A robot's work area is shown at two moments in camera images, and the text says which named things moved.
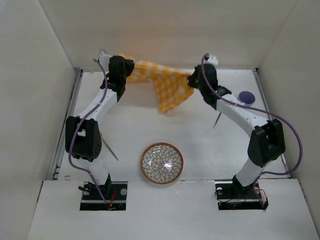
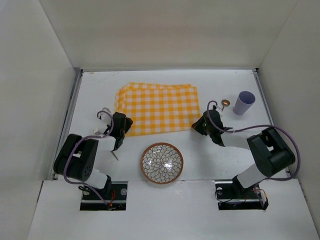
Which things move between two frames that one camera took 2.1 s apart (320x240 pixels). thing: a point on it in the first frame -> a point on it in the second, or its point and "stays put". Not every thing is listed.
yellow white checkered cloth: [171, 87] -> [154, 107]
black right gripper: [192, 78] -> [201, 125]
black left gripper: [129, 66] -> [125, 124]
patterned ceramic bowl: [162, 163] stays put
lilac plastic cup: [247, 97] stays put
